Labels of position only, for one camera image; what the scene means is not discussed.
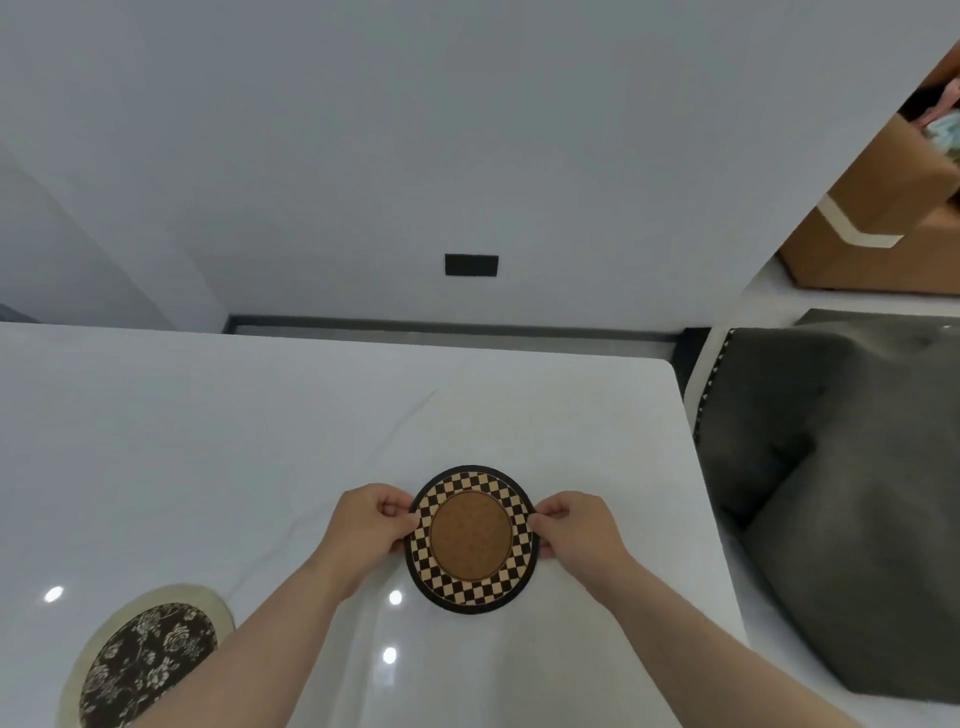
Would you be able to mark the person's left hand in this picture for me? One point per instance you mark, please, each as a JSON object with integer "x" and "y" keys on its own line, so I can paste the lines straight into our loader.
{"x": 356, "y": 529}

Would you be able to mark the person's right thumb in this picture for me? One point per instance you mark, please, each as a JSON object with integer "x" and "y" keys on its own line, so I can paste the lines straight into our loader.
{"x": 546, "y": 541}

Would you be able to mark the person's left forearm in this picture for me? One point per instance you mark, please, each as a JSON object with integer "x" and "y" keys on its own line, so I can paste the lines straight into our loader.
{"x": 255, "y": 645}

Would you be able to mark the brown cardboard box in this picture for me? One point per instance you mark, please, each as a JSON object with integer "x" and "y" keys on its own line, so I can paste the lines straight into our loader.
{"x": 885, "y": 217}

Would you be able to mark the round floral placemat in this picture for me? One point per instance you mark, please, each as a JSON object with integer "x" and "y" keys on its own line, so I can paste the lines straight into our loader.
{"x": 146, "y": 664}

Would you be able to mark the white studded sofa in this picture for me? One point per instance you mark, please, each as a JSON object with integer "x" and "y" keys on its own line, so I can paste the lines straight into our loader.
{"x": 787, "y": 675}

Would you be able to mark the person's left thumb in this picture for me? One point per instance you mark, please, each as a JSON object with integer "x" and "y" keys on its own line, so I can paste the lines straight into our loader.
{"x": 400, "y": 538}

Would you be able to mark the black wall socket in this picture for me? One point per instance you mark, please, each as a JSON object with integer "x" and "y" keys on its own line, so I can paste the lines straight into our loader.
{"x": 472, "y": 265}

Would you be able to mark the pale clothes bundle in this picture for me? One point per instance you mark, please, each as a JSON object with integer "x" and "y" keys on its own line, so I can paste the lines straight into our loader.
{"x": 943, "y": 124}

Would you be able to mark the checkered round cork coaster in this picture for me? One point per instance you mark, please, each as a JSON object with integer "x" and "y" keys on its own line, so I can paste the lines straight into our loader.
{"x": 472, "y": 536}

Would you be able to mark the dark grey cushion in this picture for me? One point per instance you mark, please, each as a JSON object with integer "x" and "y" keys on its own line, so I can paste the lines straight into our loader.
{"x": 757, "y": 405}
{"x": 870, "y": 570}

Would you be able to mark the person's right hand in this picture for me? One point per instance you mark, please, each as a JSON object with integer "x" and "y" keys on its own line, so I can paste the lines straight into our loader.
{"x": 589, "y": 536}

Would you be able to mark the person's right forearm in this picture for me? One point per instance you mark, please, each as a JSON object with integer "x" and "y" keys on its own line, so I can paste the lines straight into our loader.
{"x": 705, "y": 660}

